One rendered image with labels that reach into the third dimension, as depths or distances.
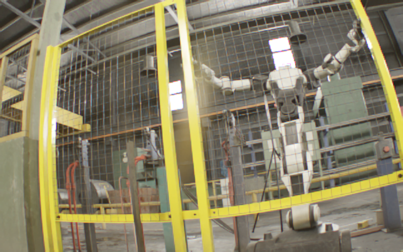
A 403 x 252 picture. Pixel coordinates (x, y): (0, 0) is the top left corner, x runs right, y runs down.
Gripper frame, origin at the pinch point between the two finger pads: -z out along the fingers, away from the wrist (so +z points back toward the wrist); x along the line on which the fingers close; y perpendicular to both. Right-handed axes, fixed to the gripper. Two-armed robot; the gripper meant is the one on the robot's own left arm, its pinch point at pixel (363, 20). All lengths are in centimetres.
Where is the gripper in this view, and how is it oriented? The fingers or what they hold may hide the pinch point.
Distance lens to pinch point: 182.8
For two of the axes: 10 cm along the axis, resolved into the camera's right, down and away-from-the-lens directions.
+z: 3.3, 2.3, 9.2
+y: 1.1, 9.6, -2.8
